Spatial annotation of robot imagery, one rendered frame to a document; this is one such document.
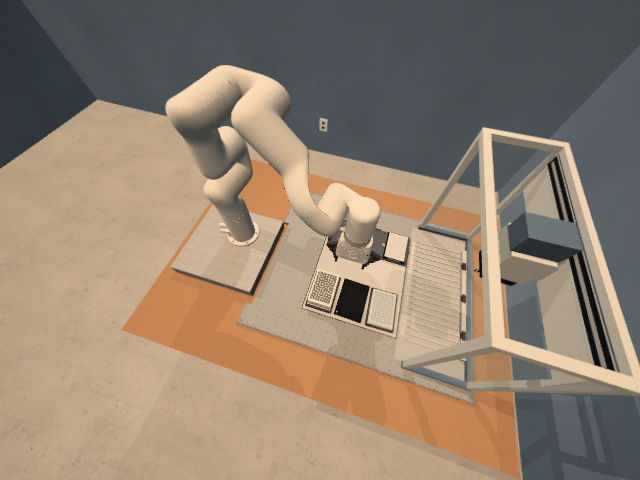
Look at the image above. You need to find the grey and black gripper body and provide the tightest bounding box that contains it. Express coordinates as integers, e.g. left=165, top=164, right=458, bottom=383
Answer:
left=336, top=232, right=373, bottom=264

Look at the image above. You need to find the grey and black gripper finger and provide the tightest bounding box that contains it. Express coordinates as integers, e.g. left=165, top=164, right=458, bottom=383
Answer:
left=361, top=251, right=381, bottom=270
left=326, top=241, right=338, bottom=262

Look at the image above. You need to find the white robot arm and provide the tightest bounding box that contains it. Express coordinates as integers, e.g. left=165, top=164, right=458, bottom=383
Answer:
left=166, top=65, right=381, bottom=248

